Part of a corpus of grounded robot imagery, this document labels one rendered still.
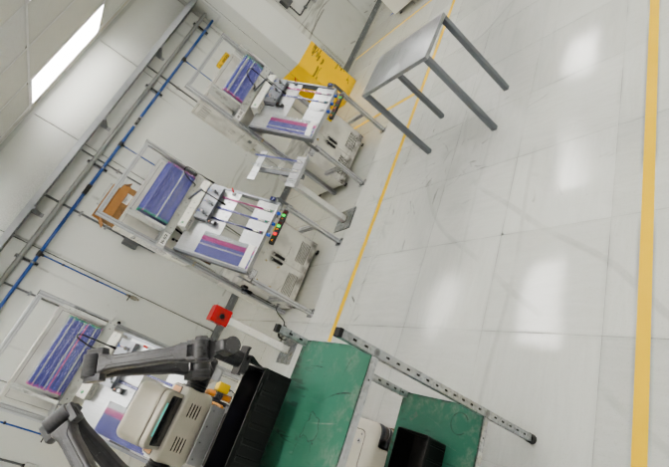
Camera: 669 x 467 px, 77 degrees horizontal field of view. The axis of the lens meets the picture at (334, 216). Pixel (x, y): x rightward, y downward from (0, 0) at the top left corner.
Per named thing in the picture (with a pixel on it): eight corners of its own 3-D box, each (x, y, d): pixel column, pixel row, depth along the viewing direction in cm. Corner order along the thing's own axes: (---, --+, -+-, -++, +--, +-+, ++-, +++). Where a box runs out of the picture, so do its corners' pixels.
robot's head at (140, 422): (132, 437, 167) (110, 434, 154) (160, 383, 176) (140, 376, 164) (161, 451, 162) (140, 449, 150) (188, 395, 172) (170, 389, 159)
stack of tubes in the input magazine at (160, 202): (196, 176, 383) (169, 159, 372) (167, 224, 361) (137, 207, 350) (192, 180, 393) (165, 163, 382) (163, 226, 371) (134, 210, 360)
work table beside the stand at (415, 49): (496, 129, 311) (424, 56, 279) (427, 154, 369) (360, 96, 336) (509, 86, 329) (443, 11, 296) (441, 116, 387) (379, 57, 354)
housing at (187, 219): (216, 189, 397) (211, 181, 384) (190, 234, 376) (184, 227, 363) (209, 187, 399) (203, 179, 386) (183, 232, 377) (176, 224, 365)
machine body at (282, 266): (323, 247, 430) (273, 215, 405) (296, 311, 400) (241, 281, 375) (292, 254, 482) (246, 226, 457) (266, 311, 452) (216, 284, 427)
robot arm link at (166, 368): (84, 356, 155) (80, 386, 150) (84, 349, 144) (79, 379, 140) (208, 353, 175) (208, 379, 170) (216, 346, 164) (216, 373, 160)
